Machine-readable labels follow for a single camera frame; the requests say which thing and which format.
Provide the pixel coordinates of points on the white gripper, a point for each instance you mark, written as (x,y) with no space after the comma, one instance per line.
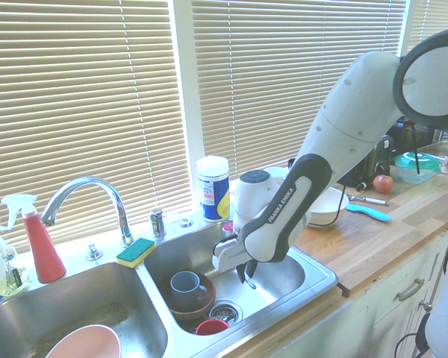
(227,259)

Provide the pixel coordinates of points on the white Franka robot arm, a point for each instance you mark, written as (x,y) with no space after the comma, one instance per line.
(343,112)

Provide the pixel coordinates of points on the stainless steel double sink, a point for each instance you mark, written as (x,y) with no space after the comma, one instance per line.
(276,287)

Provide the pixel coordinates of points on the sink hole cap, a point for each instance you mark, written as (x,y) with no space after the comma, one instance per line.
(186,222)

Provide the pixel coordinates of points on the teal plastic serrated knife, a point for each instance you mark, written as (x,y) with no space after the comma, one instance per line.
(369,213)

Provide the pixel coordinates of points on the metal drain strainer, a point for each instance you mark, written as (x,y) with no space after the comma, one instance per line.
(226,311)

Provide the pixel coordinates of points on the grey mug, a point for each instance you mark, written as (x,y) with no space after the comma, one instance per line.
(184,289)

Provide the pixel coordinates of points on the red plastic cup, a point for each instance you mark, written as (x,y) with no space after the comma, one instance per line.
(211,327)

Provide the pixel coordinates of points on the brown wooden bowl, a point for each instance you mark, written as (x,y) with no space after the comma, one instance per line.
(190,314)

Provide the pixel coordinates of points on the Lysol wipes canister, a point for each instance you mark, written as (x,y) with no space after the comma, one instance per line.
(211,186)

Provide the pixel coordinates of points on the chrome side sprayer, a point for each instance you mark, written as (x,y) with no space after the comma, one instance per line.
(157,223)

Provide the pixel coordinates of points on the large white bowl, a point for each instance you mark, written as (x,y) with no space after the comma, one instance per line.
(326,205)

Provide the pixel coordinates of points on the yellow and green sponge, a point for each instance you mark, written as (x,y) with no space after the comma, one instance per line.
(134,255)

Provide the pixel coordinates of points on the silver metal utensil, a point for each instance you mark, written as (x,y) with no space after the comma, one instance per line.
(373,200)

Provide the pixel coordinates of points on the white base cabinet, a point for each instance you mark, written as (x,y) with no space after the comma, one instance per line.
(388,317)

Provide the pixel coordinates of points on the red apple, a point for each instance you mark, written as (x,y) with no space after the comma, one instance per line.
(383,183)

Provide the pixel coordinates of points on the black toaster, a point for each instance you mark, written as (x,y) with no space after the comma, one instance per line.
(377,160)

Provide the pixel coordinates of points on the pink plastic bowl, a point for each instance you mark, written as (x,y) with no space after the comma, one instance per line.
(86,341)

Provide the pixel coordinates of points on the chrome gooseneck faucet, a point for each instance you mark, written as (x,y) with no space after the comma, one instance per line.
(93,184)

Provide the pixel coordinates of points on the dark round cabinet knob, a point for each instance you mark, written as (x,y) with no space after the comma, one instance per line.
(428,306)

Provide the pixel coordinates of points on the green lidded salad container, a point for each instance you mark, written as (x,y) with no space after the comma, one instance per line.
(410,168)

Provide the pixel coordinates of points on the red spray bottle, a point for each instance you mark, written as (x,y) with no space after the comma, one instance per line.
(45,250)

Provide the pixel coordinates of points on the beige slatted window blind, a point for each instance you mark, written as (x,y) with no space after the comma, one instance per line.
(78,93)
(433,18)
(283,74)

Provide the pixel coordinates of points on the black coffee maker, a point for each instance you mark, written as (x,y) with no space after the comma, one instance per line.
(405,138)

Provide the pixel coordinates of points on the clear plastic container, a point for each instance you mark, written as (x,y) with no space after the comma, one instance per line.
(446,149)

